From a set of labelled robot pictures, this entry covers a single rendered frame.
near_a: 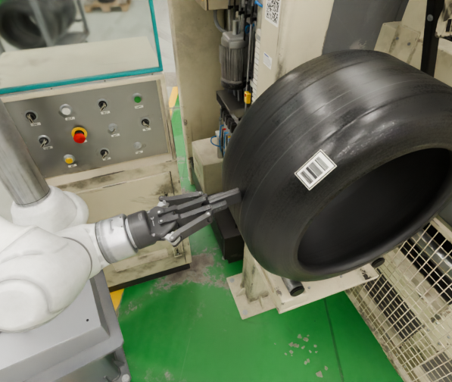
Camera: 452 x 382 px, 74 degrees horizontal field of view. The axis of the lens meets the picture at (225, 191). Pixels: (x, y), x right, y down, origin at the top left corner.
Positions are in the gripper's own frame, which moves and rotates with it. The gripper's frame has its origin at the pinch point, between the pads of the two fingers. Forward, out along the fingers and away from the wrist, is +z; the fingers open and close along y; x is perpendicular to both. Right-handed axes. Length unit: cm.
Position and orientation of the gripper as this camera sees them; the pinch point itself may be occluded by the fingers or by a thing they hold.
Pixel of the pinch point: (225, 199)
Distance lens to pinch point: 64.6
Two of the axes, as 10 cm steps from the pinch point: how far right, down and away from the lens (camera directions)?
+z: 9.3, -3.3, 1.3
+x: 1.3, 6.6, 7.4
